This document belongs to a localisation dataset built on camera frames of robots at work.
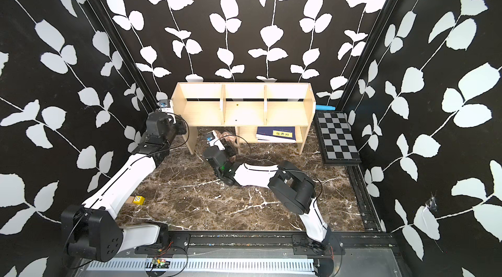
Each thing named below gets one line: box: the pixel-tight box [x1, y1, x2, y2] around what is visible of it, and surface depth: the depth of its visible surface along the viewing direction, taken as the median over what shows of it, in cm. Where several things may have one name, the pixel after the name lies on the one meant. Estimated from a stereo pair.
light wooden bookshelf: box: [171, 82, 316, 155], surface depth 84 cm
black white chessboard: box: [314, 110, 362, 165], surface depth 103 cm
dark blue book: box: [256, 126, 297, 144], surface depth 92 cm
